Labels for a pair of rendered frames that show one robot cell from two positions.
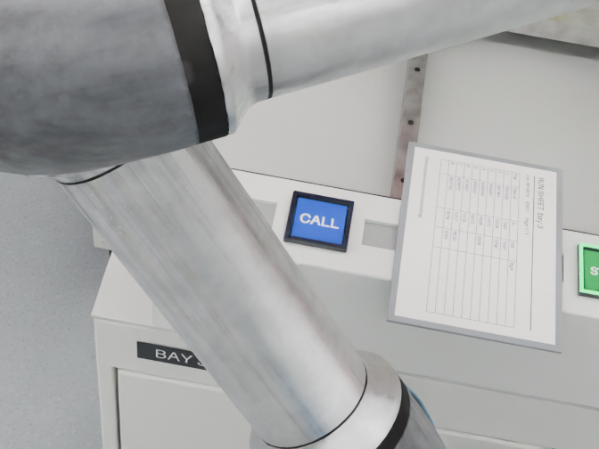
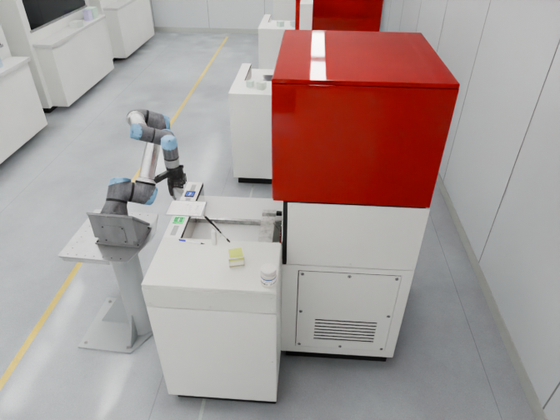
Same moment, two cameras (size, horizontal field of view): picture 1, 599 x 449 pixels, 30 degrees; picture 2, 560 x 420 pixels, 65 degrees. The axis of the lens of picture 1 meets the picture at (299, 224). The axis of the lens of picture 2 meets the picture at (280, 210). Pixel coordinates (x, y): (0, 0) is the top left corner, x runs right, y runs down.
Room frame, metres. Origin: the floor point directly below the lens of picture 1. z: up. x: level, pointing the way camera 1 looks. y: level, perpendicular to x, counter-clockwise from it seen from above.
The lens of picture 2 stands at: (1.26, -2.17, 2.41)
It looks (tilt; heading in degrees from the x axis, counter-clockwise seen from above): 36 degrees down; 92
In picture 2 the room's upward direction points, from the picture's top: straight up
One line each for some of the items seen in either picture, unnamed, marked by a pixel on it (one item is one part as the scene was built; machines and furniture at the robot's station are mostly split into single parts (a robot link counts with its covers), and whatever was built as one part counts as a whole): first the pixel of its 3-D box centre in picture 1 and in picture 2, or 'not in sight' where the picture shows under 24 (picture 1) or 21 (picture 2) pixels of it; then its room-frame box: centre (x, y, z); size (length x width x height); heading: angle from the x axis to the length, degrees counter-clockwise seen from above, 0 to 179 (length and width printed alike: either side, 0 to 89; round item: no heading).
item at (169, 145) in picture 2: not in sight; (169, 147); (0.64, -0.27, 1.41); 0.09 x 0.08 x 0.11; 111
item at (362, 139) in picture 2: not in sight; (351, 111); (1.53, -0.05, 1.52); 0.81 x 0.75 x 0.59; 88
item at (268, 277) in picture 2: not in sight; (268, 275); (1.15, -0.74, 1.01); 0.07 x 0.07 x 0.10
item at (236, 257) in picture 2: not in sight; (236, 257); (0.99, -0.61, 1.00); 0.07 x 0.07 x 0.07; 13
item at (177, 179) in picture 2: not in sight; (175, 176); (0.65, -0.28, 1.25); 0.09 x 0.08 x 0.12; 178
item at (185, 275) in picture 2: not in sight; (216, 273); (0.88, -0.61, 0.89); 0.62 x 0.35 x 0.14; 178
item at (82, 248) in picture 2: not in sight; (117, 242); (0.22, -0.24, 0.75); 0.45 x 0.44 x 0.13; 175
